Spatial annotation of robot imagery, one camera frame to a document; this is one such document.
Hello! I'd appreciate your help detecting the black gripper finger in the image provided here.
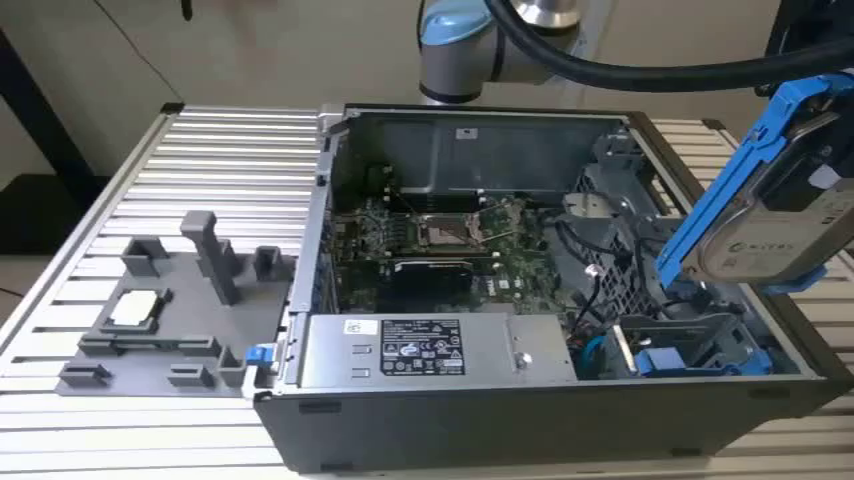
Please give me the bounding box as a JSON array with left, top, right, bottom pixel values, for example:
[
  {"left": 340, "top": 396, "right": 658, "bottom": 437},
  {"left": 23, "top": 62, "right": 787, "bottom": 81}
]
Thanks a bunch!
[{"left": 788, "top": 110, "right": 841, "bottom": 144}]

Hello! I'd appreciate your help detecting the black stand bar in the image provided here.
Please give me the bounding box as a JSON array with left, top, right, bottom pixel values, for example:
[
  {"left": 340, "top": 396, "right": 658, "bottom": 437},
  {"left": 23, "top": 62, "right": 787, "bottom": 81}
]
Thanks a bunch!
[{"left": 0, "top": 27, "right": 92, "bottom": 184}]

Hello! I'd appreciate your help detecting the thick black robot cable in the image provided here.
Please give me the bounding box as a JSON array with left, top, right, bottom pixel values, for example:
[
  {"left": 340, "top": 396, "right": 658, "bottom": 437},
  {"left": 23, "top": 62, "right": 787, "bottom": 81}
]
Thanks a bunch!
[{"left": 484, "top": 0, "right": 854, "bottom": 95}]

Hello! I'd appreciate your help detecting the green motherboard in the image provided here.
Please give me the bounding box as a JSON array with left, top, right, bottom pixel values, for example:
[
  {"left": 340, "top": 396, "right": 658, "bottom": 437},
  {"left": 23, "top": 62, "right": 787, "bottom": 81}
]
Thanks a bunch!
[{"left": 329, "top": 192, "right": 582, "bottom": 316}]

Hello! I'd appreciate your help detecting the CPU socket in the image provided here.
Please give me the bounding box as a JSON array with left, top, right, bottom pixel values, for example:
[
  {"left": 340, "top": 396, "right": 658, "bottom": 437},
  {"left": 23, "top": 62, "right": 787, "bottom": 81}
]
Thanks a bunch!
[{"left": 411, "top": 212, "right": 492, "bottom": 249}]

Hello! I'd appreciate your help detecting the black wire with white plug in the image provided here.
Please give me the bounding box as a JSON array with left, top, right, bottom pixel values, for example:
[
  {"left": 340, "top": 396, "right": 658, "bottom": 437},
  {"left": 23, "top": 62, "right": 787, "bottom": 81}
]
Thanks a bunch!
[{"left": 572, "top": 263, "right": 606, "bottom": 326}]

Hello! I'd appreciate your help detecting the grey parts rack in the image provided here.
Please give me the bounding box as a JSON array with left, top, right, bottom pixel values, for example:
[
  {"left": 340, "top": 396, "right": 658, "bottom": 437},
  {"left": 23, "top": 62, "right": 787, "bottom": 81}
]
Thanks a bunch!
[{"left": 56, "top": 209, "right": 299, "bottom": 399}]

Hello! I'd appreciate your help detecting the silver power supply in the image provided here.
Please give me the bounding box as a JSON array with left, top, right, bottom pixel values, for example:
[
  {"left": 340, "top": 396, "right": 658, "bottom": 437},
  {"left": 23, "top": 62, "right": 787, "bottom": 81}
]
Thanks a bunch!
[{"left": 292, "top": 313, "right": 580, "bottom": 389}]

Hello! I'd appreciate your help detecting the black PC case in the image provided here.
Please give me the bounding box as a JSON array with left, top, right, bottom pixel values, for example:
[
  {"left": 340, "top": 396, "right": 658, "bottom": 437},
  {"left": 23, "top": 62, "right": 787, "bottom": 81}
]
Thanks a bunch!
[{"left": 251, "top": 102, "right": 854, "bottom": 476}]

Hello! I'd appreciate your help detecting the blue disk carrier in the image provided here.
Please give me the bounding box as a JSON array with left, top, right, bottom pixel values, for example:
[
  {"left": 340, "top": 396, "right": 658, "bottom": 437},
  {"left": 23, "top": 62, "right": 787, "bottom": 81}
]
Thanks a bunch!
[{"left": 631, "top": 347, "right": 775, "bottom": 379}]

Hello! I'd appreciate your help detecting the black disk wire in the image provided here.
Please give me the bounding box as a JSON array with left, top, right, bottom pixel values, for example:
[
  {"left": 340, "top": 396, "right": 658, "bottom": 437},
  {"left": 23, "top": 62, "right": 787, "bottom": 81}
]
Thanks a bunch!
[{"left": 630, "top": 237, "right": 668, "bottom": 311}]

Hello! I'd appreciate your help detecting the black box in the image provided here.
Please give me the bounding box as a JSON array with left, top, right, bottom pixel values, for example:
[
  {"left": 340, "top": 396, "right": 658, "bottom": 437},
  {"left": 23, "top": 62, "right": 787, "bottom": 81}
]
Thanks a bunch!
[{"left": 0, "top": 173, "right": 112, "bottom": 257}]

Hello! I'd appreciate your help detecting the silver metal bracket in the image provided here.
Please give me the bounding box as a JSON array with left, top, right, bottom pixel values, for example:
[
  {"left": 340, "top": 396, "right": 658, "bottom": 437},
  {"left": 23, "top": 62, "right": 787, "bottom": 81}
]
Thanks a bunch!
[{"left": 562, "top": 192, "right": 635, "bottom": 221}]

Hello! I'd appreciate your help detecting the metal socket cover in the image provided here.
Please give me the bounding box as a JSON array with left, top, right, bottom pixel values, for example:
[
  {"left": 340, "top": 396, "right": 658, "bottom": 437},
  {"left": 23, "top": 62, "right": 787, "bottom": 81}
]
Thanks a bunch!
[{"left": 464, "top": 196, "right": 528, "bottom": 236}]

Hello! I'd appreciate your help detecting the grey metal shroud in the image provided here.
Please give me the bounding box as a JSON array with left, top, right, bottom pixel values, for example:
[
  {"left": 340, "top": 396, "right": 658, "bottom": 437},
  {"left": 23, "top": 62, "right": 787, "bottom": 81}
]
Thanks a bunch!
[{"left": 359, "top": 115, "right": 606, "bottom": 199}]

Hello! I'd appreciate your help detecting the hard disk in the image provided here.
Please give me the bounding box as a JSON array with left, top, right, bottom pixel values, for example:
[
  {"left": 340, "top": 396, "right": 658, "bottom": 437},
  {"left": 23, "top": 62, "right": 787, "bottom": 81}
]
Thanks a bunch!
[{"left": 652, "top": 73, "right": 854, "bottom": 297}]

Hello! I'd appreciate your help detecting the silver CPU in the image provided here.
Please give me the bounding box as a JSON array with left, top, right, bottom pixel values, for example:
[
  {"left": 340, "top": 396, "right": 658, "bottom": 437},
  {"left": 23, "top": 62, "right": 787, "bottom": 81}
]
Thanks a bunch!
[{"left": 109, "top": 289, "right": 165, "bottom": 324}]

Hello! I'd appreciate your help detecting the blue wire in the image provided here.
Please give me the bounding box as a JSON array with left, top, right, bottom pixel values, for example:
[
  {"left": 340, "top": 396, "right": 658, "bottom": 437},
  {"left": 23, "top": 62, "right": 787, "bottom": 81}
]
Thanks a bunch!
[{"left": 576, "top": 333, "right": 608, "bottom": 379}]

